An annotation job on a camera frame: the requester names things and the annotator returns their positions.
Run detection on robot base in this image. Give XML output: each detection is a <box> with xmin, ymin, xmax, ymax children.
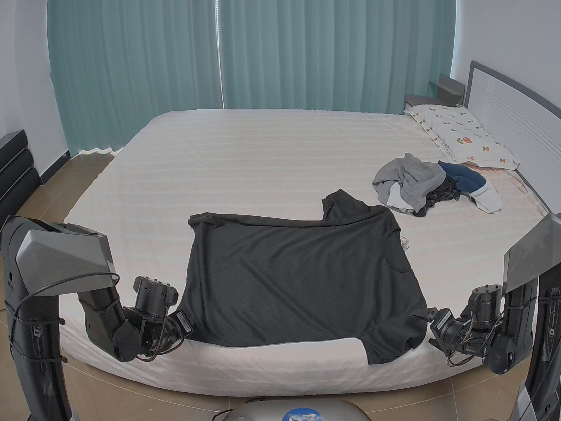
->
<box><xmin>217</xmin><ymin>399</ymin><xmax>373</xmax><ymax>421</ymax></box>

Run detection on black chest of drawers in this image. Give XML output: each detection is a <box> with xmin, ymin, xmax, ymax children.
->
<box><xmin>0</xmin><ymin>131</ymin><xmax>44</xmax><ymax>231</ymax></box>

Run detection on black T-shirt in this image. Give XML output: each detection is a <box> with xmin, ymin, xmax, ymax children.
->
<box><xmin>177</xmin><ymin>188</ymin><xmax>429</xmax><ymax>366</ymax></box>

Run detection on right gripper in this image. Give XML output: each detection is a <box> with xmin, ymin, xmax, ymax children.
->
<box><xmin>412</xmin><ymin>307</ymin><xmax>465</xmax><ymax>352</ymax></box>

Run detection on white printed pillow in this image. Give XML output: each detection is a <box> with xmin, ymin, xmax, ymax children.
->
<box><xmin>403</xmin><ymin>103</ymin><xmax>519</xmax><ymax>170</ymax></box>

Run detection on pile of clothes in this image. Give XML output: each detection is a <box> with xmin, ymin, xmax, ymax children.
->
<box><xmin>372</xmin><ymin>153</ymin><xmax>502</xmax><ymax>217</ymax></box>

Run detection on bed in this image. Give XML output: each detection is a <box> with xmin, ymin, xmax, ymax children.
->
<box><xmin>59</xmin><ymin>61</ymin><xmax>561</xmax><ymax>397</ymax></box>

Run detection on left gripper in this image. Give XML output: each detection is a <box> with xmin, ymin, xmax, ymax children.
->
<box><xmin>153</xmin><ymin>309</ymin><xmax>196</xmax><ymax>354</ymax></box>

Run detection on blue-green curtain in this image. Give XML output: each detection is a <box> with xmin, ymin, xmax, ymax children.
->
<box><xmin>47</xmin><ymin>0</ymin><xmax>224</xmax><ymax>154</ymax></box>
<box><xmin>217</xmin><ymin>0</ymin><xmax>458</xmax><ymax>115</ymax></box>

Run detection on grey bedside table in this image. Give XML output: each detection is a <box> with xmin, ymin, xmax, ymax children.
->
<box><xmin>404</xmin><ymin>74</ymin><xmax>466</xmax><ymax>109</ymax></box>

